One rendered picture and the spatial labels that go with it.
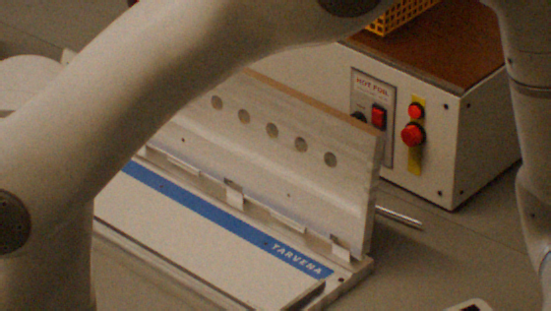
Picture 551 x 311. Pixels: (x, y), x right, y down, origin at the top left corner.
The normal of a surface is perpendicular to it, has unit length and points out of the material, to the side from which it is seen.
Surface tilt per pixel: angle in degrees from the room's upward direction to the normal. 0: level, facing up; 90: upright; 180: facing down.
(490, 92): 90
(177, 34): 69
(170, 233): 0
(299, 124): 83
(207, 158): 83
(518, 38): 97
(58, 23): 0
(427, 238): 0
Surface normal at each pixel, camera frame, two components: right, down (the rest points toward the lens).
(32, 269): 0.15, -0.55
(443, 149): -0.66, 0.44
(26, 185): 0.27, 0.25
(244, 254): 0.00, -0.82
